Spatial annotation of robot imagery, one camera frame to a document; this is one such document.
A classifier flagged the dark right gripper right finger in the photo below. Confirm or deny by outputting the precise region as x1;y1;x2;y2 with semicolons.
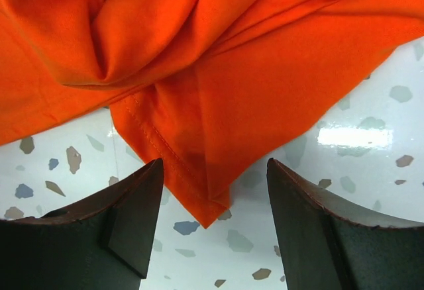
267;159;423;289

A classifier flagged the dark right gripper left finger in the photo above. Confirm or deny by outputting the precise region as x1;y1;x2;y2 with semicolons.
1;159;164;290

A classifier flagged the orange t shirt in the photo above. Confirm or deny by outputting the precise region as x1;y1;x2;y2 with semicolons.
1;0;423;227

